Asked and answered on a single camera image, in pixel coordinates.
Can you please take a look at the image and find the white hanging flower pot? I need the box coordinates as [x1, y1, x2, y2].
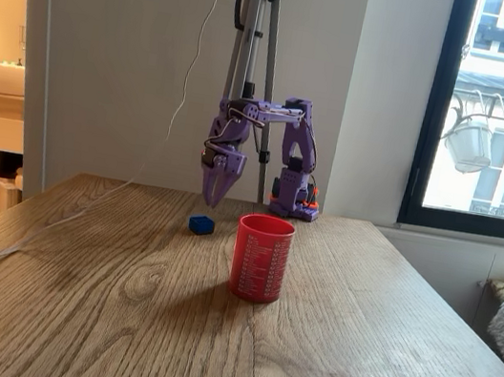
[437, 113, 499, 179]

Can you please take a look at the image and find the small white bin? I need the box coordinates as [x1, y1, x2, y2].
[0, 164, 28, 215]

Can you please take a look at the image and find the black window frame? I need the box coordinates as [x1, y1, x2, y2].
[395, 0, 504, 241]

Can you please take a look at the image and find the orange black table clamp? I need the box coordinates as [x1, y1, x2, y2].
[267, 177, 323, 211]

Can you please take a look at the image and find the window flower box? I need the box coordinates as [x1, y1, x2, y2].
[473, 21, 504, 47]

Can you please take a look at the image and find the white red servo wire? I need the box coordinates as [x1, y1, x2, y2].
[203, 102, 268, 157]

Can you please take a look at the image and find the red cup with print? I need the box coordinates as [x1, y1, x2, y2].
[225, 211, 297, 307]

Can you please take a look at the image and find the grey camera tripod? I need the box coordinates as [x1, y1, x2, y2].
[201, 0, 299, 206]

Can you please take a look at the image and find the blue toy brick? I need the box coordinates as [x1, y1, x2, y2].
[185, 211, 217, 239]

